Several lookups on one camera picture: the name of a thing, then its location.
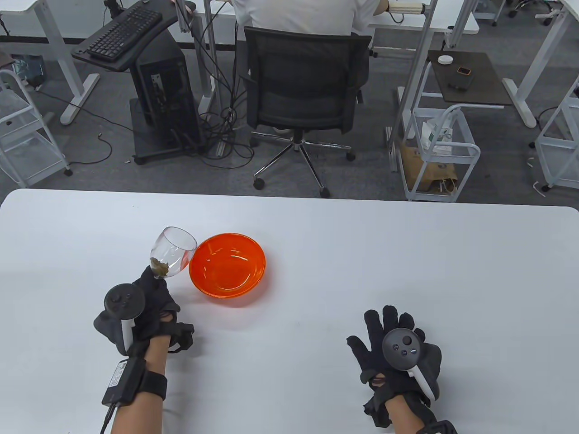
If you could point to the dark brown side table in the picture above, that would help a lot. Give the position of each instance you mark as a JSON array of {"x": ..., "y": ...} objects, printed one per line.
[{"x": 479, "y": 81}]

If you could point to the teal bag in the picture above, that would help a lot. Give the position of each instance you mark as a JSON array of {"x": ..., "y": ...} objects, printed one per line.
[{"x": 27, "y": 68}]

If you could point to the person's left forearm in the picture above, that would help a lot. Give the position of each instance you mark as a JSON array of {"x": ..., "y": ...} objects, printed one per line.
[{"x": 135, "y": 416}]

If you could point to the clear wine glass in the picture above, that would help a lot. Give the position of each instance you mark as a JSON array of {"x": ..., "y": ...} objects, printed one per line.
[{"x": 174, "y": 244}]

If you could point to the black rolling computer stand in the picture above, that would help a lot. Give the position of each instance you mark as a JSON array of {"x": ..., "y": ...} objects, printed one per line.
[{"x": 158, "y": 36}]

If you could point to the small black box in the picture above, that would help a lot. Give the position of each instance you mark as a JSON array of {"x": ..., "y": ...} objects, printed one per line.
[{"x": 461, "y": 82}]

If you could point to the white round puck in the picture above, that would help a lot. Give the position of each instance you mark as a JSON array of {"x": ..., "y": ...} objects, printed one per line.
[{"x": 445, "y": 59}]

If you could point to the pile of raisins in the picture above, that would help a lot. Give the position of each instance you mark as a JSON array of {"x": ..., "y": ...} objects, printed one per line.
[{"x": 159, "y": 267}]

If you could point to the person's right forearm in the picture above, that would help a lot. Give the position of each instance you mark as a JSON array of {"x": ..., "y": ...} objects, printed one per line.
[{"x": 407, "y": 416}]

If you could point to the black computer tower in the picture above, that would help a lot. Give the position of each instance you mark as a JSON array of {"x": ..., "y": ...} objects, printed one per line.
[{"x": 163, "y": 90}]

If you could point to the white desk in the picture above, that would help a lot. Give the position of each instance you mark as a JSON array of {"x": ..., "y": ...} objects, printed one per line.
[
  {"x": 407, "y": 25},
  {"x": 49, "y": 31},
  {"x": 543, "y": 54}
]

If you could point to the black and white left controller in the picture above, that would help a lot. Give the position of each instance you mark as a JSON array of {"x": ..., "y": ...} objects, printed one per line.
[{"x": 122, "y": 300}]

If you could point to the black mesh office chair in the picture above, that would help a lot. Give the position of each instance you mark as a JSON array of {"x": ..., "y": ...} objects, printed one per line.
[{"x": 307, "y": 77}]

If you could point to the small orange device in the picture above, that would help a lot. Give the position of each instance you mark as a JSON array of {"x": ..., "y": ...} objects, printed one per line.
[{"x": 463, "y": 70}]

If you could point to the person's right hand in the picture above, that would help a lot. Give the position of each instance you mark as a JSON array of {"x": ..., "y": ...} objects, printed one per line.
[{"x": 375, "y": 348}]

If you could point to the aluminium frame post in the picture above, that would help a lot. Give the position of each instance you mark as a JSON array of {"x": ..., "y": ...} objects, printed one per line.
[{"x": 416, "y": 58}]

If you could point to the orange bowl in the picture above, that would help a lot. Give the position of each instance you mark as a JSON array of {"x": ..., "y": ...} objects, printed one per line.
[{"x": 226, "y": 271}]

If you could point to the brown paper bag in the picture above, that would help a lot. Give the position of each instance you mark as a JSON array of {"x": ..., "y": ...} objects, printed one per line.
[{"x": 429, "y": 172}]

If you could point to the black labelled wrist box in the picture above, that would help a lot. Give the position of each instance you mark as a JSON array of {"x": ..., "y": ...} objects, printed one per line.
[{"x": 122, "y": 382}]

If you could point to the beige ribbed tube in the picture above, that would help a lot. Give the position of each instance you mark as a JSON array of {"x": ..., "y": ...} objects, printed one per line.
[{"x": 407, "y": 7}]

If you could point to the white box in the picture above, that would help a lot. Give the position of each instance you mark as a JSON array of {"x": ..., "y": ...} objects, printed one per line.
[{"x": 434, "y": 135}]

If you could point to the person's left hand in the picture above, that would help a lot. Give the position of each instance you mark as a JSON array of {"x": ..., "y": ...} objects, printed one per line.
[{"x": 156, "y": 298}]

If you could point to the black and white controller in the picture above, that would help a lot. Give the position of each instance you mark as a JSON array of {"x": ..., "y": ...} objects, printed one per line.
[
  {"x": 122, "y": 300},
  {"x": 402, "y": 350}
]

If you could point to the black keyboard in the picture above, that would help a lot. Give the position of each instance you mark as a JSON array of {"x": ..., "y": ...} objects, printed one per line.
[{"x": 122, "y": 34}]

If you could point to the black and white right controller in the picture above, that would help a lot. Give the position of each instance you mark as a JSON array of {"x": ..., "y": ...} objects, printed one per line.
[{"x": 402, "y": 350}]

